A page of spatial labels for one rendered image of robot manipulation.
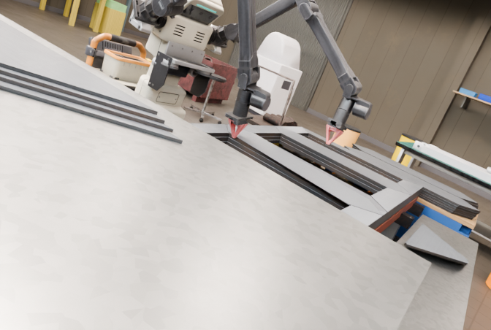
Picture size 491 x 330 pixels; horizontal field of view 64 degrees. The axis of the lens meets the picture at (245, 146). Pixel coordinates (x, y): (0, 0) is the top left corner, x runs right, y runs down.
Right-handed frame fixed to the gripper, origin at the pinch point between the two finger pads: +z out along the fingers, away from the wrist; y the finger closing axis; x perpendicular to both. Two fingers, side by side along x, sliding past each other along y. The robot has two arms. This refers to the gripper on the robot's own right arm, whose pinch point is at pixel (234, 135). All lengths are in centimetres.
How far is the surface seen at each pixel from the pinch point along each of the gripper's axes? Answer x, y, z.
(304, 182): -34.4, 0.2, 2.6
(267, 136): 3.7, 31.9, 7.2
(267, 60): 299, 465, 69
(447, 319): -91, -14, 9
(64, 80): -26, -86, -36
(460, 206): -78, 93, 18
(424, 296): -83, -9, 10
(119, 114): -36, -82, -34
